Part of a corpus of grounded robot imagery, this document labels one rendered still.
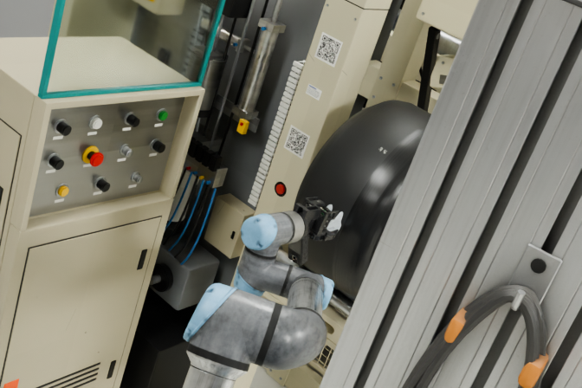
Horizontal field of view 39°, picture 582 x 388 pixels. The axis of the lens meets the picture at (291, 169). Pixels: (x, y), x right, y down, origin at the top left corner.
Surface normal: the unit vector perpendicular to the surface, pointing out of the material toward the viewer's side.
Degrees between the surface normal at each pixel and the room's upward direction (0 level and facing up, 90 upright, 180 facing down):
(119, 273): 90
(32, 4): 90
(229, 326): 57
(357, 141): 46
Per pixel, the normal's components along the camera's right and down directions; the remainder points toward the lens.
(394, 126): 0.01, -0.73
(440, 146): -0.49, 0.22
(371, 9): 0.73, 0.47
